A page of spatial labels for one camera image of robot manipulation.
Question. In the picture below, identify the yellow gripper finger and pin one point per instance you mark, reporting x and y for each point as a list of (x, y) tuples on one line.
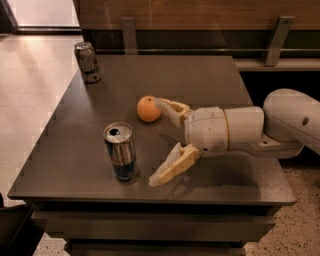
[(178, 161), (177, 112)]

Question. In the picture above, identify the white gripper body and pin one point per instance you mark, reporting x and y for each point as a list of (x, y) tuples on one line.
[(206, 130)]

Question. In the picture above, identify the redbull can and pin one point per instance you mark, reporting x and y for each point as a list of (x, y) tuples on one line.
[(118, 137)]

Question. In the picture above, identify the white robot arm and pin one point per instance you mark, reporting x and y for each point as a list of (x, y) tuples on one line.
[(287, 122)]

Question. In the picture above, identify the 7up can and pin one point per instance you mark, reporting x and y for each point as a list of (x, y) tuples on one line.
[(87, 62)]

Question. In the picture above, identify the orange fruit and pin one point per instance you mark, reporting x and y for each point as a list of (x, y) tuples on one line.
[(147, 110)]

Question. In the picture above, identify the grey cabinet table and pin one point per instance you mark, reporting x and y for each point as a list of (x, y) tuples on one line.
[(214, 209)]

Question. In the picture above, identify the dark object bottom left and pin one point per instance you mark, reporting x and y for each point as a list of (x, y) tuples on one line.
[(19, 236)]

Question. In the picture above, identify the wooden wall shelf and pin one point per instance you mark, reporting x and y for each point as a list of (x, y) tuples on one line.
[(283, 65)]

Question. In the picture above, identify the left metal wall bracket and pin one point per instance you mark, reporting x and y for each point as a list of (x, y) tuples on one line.
[(129, 35)]

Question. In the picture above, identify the metal wall bracket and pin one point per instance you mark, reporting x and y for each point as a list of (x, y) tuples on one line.
[(129, 35), (277, 40)]

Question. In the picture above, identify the right metal wall bracket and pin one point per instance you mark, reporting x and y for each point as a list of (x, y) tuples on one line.
[(277, 40)]

